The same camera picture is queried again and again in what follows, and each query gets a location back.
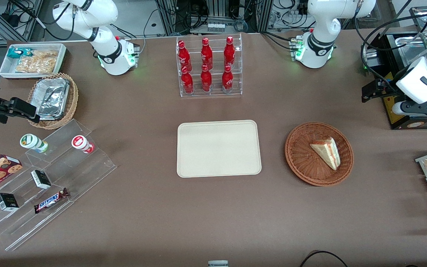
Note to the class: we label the clear bag of crackers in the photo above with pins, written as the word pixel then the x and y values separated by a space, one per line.
pixel 46 54
pixel 35 66

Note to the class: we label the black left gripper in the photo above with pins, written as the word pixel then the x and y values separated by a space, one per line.
pixel 388 88

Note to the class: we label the red lid yogurt cup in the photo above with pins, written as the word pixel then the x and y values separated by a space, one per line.
pixel 80 142

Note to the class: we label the stacked aluminium foil trays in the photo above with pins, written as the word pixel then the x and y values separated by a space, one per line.
pixel 52 98

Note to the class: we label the clear acrylic bottle rack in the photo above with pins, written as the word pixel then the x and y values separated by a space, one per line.
pixel 215 92

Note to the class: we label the small black white carton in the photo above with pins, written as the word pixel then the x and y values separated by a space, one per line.
pixel 41 179
pixel 7 202

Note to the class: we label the triangle sandwich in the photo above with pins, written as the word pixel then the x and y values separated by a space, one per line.
pixel 326 152

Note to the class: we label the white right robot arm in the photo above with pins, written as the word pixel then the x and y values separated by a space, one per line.
pixel 115 59

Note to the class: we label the small grey device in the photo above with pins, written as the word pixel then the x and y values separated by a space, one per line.
pixel 218 264

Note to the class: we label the teal snack packet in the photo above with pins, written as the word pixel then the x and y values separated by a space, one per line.
pixel 17 52

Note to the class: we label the clear acrylic stepped display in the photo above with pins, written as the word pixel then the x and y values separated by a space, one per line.
pixel 87 170

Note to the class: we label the aluminium frame equipment rack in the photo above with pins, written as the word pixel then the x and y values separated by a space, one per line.
pixel 217 7

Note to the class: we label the steel pan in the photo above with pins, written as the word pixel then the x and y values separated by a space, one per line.
pixel 410 48
pixel 419 15

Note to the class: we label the beige plastic tray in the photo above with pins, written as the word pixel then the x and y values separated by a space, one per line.
pixel 217 155

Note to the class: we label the green lid yogurt cup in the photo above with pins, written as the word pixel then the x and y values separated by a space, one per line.
pixel 31 141

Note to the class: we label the brown round wicker basket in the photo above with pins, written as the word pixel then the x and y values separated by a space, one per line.
pixel 302 163

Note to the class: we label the Snickers chocolate bar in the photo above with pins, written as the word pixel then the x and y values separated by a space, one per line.
pixel 50 201

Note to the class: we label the white rectangular plastic bin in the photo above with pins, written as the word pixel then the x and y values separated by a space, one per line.
pixel 7 68

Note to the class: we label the white power strip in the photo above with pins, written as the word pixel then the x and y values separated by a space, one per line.
pixel 215 26

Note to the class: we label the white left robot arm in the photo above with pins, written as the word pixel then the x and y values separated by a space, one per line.
pixel 317 44

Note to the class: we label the black machine with yellow label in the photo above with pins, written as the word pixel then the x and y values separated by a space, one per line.
pixel 384 52

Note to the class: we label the light tan wicker basket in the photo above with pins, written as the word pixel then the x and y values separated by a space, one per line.
pixel 73 98

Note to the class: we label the red cola bottle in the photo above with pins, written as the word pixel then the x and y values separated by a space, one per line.
pixel 206 81
pixel 184 56
pixel 227 80
pixel 187 82
pixel 229 52
pixel 206 53

